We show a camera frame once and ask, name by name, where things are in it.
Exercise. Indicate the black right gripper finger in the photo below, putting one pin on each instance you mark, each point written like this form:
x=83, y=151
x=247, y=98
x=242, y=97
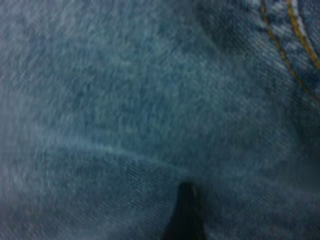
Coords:
x=186, y=215

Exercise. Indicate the blue denim shorts basketball print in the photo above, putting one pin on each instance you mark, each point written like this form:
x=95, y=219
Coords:
x=125, y=100

